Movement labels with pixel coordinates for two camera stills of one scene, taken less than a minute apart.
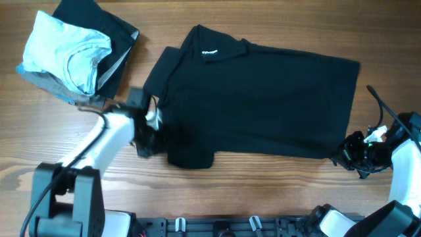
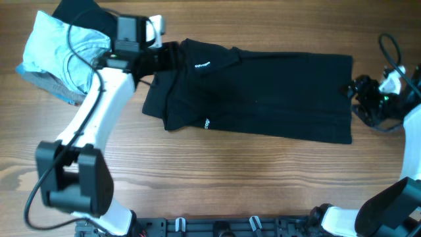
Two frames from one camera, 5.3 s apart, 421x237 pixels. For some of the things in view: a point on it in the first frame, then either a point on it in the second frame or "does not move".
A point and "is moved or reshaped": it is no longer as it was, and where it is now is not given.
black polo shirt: (218, 94) is moved or reshaped
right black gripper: (345, 155) -> (370, 86)
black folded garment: (88, 15) does not move
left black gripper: (161, 150) -> (172, 52)
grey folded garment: (56, 87) does not move
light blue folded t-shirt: (69, 52) does not move
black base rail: (230, 227) does not move
